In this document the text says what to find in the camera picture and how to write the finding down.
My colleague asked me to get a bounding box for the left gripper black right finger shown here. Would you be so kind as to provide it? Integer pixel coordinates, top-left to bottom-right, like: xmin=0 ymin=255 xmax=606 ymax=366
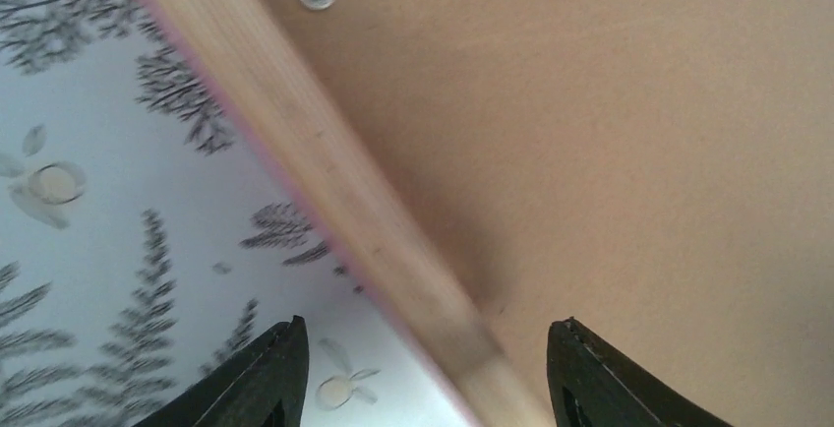
xmin=547 ymin=318 xmax=730 ymax=427

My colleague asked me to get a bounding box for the pink wooden photo frame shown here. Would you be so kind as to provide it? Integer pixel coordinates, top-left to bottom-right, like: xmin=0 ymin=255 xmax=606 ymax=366
xmin=150 ymin=0 xmax=833 ymax=426

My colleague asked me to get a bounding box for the floral patterned table mat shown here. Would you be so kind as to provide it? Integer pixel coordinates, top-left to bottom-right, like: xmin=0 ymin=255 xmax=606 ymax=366
xmin=1 ymin=0 xmax=472 ymax=426

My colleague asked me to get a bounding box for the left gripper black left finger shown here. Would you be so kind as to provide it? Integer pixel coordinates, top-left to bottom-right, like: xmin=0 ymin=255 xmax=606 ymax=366
xmin=136 ymin=316 xmax=310 ymax=427

